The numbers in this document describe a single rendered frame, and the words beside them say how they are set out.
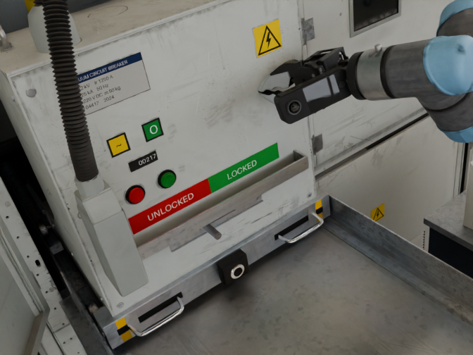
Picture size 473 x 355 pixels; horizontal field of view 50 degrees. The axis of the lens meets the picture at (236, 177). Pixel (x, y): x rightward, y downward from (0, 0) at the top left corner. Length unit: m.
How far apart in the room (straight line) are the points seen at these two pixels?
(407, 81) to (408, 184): 1.03
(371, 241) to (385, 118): 0.50
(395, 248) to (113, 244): 0.57
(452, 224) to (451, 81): 0.68
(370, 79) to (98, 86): 0.39
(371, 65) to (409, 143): 0.91
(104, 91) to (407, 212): 1.25
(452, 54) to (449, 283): 0.46
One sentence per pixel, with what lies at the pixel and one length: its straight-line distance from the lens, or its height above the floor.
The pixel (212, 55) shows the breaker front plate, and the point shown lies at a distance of 0.85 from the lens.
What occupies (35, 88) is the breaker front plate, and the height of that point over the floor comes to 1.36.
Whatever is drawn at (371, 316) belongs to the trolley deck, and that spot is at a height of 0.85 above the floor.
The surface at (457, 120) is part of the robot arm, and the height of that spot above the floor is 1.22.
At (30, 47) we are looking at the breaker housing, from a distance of 0.83.
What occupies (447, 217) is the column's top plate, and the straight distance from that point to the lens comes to 1.35.
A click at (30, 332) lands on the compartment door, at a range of 1.15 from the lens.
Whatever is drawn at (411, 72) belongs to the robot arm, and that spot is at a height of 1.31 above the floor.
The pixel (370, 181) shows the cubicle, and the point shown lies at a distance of 1.57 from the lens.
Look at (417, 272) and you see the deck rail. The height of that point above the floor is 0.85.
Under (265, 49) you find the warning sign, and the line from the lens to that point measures 0.90.
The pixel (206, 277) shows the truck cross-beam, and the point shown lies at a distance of 1.01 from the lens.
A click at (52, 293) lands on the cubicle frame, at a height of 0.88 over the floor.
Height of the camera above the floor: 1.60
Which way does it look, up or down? 33 degrees down
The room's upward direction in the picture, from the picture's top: 11 degrees counter-clockwise
